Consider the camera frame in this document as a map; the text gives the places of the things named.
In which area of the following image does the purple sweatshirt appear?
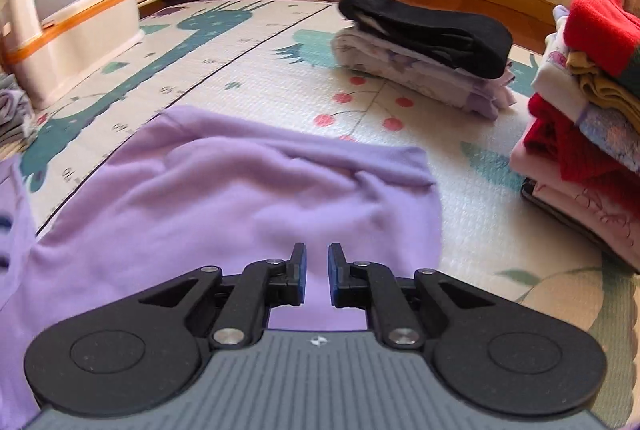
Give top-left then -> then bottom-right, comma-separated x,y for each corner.
1,106 -> 442,429

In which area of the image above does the cartoon foam play mat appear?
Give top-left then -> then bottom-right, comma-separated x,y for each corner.
15,0 -> 639,428

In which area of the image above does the white floral folded garment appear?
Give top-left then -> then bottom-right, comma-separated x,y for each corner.
331,26 -> 516,121

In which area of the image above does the pink folded garment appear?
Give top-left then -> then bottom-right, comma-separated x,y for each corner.
510,141 -> 639,271

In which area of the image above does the black folded garment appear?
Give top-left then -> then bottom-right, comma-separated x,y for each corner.
338,0 -> 513,80

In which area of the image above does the grey folded garment stack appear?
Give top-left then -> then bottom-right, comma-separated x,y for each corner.
0,72 -> 37,160

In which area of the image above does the white orange storage box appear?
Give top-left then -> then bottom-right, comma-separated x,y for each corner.
1,0 -> 144,110

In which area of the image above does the red folded sweater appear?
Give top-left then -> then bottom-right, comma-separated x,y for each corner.
564,0 -> 639,97

